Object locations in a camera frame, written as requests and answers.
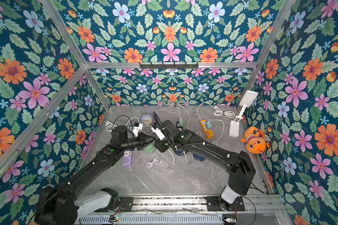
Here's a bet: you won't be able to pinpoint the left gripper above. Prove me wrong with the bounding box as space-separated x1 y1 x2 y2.
119 133 155 152

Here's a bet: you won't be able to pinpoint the green meat grinder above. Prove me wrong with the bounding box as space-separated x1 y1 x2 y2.
143 142 155 153

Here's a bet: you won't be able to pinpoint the blue meat grinder front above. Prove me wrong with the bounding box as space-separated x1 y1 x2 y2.
193 154 206 161

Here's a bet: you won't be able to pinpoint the blue meat grinder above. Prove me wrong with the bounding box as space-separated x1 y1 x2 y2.
193 154 206 161
175 151 184 156

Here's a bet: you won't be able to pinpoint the teal charger adapter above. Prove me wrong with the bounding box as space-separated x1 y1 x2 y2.
206 121 212 129

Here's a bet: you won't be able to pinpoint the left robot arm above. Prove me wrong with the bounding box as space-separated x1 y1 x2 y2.
33 126 156 225

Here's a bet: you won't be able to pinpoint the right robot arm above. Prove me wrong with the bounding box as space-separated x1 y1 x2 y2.
153 112 256 208

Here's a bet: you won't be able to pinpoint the pale blue table clock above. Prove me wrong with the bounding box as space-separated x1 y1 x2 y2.
140 113 154 126

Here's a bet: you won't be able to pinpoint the purple power strip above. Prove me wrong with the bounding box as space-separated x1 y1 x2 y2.
122 151 133 167

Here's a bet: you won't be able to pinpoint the orange power strip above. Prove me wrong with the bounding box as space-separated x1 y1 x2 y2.
200 120 214 139

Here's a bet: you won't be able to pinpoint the orange clownfish plush toy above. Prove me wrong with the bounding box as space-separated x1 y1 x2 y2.
241 126 267 154

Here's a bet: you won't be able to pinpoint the white folding desk lamp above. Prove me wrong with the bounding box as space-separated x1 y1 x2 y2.
229 91 258 138

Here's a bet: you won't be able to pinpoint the white power cord left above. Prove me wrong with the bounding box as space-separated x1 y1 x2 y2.
105 116 140 133

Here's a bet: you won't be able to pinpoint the white cords at back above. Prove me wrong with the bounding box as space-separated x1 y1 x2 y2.
154 99 196 113

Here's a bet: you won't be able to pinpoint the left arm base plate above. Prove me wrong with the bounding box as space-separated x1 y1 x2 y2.
106 197 134 213

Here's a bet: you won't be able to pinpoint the black hook rail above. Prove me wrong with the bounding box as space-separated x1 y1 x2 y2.
139 62 199 69

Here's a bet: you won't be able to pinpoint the white lamp cord bundle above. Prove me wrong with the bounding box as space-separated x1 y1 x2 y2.
196 102 236 120

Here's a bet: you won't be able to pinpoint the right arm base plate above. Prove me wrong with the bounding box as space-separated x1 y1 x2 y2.
205 196 245 212

